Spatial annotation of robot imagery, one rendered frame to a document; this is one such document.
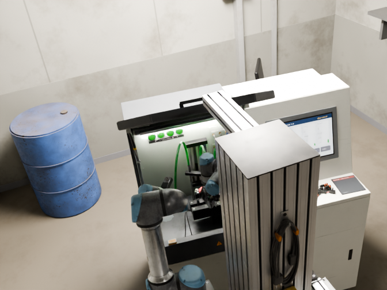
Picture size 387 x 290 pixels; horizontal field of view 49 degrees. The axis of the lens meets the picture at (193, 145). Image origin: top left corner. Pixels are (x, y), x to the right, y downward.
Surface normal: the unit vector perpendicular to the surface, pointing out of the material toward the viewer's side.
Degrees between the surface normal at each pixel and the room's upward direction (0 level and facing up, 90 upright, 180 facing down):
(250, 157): 0
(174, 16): 90
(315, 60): 90
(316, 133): 76
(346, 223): 90
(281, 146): 0
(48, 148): 90
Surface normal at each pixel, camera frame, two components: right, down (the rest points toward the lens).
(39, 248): -0.11, -0.83
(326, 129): 0.19, 0.31
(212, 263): 0.22, 0.52
